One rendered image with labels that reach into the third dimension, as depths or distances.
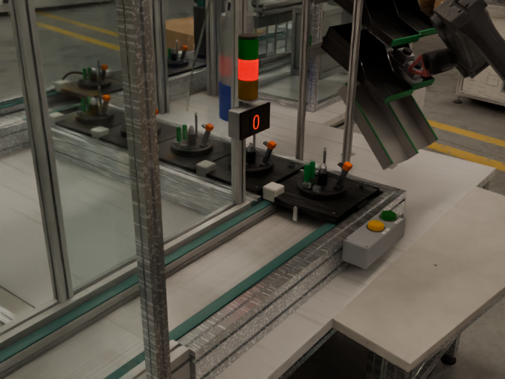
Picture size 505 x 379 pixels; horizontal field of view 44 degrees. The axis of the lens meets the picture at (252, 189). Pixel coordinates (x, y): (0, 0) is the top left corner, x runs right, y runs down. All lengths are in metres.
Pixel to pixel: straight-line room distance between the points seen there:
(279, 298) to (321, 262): 0.17
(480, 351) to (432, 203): 1.01
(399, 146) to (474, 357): 1.15
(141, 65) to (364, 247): 0.85
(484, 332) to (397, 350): 1.62
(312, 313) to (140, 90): 0.78
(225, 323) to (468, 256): 0.77
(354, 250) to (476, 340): 1.46
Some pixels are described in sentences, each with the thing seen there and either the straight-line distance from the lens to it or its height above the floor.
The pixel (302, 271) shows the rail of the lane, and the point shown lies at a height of 0.95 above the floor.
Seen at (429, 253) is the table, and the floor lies 0.86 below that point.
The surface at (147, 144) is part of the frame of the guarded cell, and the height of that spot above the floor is 1.41.
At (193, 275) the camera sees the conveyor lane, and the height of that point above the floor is 0.92.
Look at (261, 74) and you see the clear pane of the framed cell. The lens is 2.90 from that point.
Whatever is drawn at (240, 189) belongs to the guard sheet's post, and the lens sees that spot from 1.67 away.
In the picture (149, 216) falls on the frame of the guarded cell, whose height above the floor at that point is 1.30.
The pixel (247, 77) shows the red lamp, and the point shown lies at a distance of 1.53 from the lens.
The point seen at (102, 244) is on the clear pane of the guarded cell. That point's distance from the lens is 0.88.
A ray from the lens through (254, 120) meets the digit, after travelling 1.57.
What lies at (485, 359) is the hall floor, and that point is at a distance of 2.83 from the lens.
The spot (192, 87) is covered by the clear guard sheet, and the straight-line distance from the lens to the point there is 1.45.
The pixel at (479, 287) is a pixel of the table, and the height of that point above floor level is 0.86.
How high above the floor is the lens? 1.72
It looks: 25 degrees down
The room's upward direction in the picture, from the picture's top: 1 degrees clockwise
